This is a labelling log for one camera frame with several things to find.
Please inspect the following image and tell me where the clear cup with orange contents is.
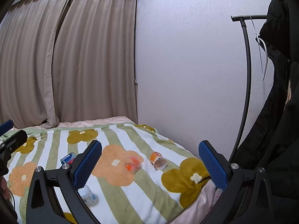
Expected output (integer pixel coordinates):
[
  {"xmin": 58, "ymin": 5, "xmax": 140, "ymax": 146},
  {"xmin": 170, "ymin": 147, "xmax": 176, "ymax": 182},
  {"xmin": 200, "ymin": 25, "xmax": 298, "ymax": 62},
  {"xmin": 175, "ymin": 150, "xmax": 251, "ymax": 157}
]
[{"xmin": 125, "ymin": 155, "xmax": 143, "ymax": 174}]

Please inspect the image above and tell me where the clear bottle with blue label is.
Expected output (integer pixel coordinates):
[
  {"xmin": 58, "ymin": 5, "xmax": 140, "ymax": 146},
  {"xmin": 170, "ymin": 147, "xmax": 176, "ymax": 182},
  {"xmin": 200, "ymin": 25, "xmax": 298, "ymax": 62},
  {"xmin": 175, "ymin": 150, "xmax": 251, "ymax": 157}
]
[{"xmin": 77, "ymin": 184, "xmax": 98, "ymax": 207}]

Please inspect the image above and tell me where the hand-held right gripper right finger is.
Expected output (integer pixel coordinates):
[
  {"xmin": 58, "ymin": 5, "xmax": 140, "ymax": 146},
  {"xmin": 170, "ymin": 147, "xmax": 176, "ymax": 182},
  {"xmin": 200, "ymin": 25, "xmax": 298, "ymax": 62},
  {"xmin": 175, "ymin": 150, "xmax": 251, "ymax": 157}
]
[{"xmin": 198, "ymin": 140, "xmax": 274, "ymax": 224}]

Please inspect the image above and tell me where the black padded jacket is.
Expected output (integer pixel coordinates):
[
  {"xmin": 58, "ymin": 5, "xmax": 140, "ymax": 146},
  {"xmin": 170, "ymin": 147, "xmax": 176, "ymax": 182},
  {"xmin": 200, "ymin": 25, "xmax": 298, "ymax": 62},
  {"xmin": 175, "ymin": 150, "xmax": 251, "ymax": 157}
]
[{"xmin": 233, "ymin": 0, "xmax": 299, "ymax": 224}]

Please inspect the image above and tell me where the person's left hand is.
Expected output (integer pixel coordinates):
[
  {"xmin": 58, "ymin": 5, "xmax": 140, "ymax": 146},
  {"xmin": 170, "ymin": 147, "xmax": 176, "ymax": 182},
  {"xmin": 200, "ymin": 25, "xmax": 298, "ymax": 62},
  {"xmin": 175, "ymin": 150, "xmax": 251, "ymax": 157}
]
[{"xmin": 0, "ymin": 176, "xmax": 11, "ymax": 200}]

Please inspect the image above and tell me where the beige curtain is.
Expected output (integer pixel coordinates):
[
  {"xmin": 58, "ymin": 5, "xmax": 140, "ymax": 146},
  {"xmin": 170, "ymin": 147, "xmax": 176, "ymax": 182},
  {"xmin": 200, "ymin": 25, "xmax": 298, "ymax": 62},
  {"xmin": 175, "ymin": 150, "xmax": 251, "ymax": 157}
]
[
  {"xmin": 0, "ymin": 0, "xmax": 75, "ymax": 131},
  {"xmin": 50, "ymin": 0, "xmax": 139, "ymax": 125}
]

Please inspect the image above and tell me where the pink bed sheet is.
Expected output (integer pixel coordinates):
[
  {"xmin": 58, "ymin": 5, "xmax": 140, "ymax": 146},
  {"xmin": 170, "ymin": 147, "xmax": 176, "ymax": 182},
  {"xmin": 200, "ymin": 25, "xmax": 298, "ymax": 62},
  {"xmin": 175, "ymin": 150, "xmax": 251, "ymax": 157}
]
[{"xmin": 12, "ymin": 116, "xmax": 225, "ymax": 224}]

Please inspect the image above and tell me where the floral striped blanket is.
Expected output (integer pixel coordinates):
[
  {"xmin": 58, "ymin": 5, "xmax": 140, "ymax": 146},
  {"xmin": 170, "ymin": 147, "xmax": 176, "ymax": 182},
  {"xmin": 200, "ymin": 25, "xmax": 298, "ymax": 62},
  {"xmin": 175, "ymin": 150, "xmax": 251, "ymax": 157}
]
[{"xmin": 6, "ymin": 122, "xmax": 211, "ymax": 224}]

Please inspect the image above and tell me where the blue drink can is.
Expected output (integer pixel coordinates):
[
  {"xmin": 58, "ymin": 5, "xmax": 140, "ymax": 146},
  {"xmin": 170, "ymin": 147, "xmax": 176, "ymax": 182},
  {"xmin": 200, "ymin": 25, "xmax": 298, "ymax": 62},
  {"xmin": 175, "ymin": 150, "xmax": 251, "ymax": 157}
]
[{"xmin": 60, "ymin": 152, "xmax": 78, "ymax": 165}]

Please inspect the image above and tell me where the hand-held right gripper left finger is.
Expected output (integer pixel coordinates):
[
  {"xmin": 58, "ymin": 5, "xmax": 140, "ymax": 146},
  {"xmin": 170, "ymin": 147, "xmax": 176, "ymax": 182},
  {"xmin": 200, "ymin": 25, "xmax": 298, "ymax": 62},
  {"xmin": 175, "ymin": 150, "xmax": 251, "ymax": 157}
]
[{"xmin": 26, "ymin": 140, "xmax": 103, "ymax": 224}]

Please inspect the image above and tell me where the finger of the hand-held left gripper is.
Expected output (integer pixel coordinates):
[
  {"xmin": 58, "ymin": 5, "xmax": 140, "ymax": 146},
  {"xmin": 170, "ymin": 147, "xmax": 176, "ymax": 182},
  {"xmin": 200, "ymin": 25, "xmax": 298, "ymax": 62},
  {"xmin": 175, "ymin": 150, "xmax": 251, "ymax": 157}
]
[
  {"xmin": 0, "ymin": 120, "xmax": 14, "ymax": 136},
  {"xmin": 0, "ymin": 129, "xmax": 29, "ymax": 162}
]

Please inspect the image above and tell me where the black coat rack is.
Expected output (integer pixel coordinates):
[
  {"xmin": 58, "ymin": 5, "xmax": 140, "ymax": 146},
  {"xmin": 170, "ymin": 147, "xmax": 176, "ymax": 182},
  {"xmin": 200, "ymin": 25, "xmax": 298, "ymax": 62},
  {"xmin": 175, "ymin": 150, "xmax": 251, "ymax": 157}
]
[{"xmin": 230, "ymin": 15, "xmax": 268, "ymax": 165}]

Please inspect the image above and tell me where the white clothes hanger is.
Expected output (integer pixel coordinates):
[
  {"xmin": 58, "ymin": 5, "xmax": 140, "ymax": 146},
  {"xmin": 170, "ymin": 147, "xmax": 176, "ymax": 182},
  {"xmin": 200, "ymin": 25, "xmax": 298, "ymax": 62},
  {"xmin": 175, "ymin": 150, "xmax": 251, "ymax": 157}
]
[{"xmin": 249, "ymin": 15, "xmax": 269, "ymax": 82}]

